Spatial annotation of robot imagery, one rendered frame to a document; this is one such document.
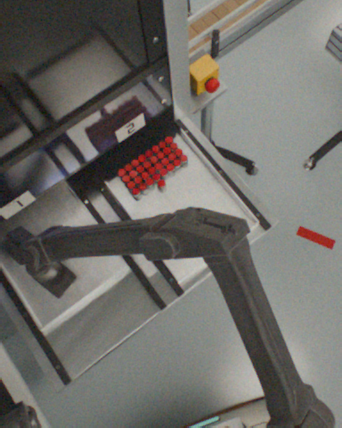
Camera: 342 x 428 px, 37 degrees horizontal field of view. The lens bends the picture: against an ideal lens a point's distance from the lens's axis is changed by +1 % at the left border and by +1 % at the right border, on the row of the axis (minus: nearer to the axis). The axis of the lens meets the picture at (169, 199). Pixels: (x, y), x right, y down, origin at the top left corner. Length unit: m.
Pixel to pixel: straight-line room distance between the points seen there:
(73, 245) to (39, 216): 0.45
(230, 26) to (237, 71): 1.04
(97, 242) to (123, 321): 0.42
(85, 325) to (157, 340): 0.89
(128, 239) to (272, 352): 0.29
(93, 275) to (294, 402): 0.66
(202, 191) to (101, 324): 0.43
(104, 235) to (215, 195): 0.54
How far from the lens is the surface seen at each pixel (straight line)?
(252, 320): 0.81
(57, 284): 1.24
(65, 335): 1.35
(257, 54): 2.68
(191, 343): 2.19
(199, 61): 1.40
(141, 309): 1.33
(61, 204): 1.43
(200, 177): 1.41
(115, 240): 0.90
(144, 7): 1.05
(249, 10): 1.63
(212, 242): 0.74
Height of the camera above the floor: 2.19
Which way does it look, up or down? 70 degrees down
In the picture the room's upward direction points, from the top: 10 degrees counter-clockwise
